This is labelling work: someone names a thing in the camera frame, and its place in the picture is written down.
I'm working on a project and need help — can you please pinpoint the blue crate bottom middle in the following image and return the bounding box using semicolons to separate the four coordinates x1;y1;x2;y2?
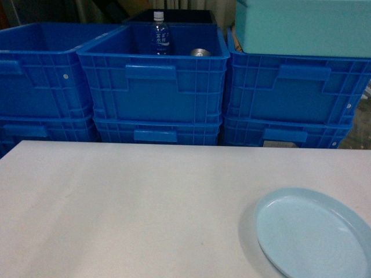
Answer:
93;117;221;145

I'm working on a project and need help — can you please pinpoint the blue crate top middle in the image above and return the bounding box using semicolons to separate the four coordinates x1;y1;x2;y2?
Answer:
77;23;230;123

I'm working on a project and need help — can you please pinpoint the teal plastic box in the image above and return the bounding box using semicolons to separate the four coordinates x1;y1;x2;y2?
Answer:
235;1;370;58

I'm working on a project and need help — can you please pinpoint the blue crate bottom left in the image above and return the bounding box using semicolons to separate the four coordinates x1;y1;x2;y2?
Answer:
1;116;100;157

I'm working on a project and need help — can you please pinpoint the blue crate top right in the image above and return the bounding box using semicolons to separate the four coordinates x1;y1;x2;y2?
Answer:
223;30;370;125

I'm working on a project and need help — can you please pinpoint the light blue oval tray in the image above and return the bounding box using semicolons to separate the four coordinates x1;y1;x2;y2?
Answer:
254;188;370;277

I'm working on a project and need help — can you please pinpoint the dark blue rear crate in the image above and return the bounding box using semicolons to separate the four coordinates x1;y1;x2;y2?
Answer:
124;9;217;24

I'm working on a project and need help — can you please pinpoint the silver metal can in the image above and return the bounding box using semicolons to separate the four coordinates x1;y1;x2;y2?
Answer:
190;48;212;57

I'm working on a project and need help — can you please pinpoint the clear water bottle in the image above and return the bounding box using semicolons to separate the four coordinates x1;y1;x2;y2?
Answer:
150;10;170;55

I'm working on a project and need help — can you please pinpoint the blue crate top left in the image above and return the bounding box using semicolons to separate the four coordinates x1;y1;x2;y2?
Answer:
1;23;118;119

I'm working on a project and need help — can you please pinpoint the blue crate bottom right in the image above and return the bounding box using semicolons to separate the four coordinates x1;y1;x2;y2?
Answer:
221;117;352;148

